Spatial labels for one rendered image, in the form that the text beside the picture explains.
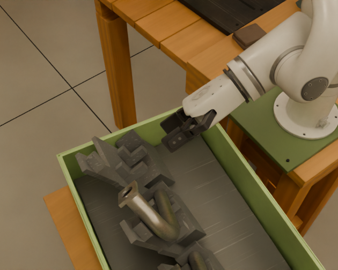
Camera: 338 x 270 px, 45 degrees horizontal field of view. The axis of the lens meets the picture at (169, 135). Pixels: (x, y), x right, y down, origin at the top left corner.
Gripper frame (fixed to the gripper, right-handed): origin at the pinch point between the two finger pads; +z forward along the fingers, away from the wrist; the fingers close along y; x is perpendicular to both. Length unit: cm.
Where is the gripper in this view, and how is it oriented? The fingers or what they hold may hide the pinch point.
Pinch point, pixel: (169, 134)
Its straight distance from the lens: 76.4
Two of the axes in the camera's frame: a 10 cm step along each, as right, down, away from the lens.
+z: -8.0, 5.8, 1.7
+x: 6.0, 7.4, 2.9
